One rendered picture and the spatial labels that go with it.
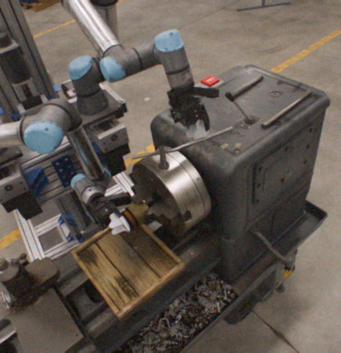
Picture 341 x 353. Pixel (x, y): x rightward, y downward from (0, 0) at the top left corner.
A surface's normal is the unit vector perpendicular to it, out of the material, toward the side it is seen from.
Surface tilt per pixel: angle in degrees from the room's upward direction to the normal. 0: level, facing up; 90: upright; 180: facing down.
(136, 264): 0
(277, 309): 0
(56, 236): 0
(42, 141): 89
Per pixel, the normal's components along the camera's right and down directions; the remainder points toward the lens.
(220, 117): -0.13, -0.71
